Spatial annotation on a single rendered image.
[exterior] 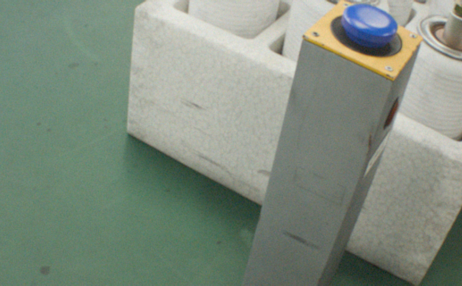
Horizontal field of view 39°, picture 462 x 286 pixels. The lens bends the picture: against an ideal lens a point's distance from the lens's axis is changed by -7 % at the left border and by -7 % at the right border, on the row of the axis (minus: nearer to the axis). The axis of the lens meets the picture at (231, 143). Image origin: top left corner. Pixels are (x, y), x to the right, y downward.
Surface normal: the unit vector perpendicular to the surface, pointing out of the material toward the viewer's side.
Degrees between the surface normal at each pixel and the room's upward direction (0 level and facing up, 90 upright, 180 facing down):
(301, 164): 90
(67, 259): 0
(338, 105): 90
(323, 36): 0
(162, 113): 90
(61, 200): 0
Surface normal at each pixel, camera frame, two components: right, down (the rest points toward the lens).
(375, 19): 0.14, -0.73
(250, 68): -0.51, 0.52
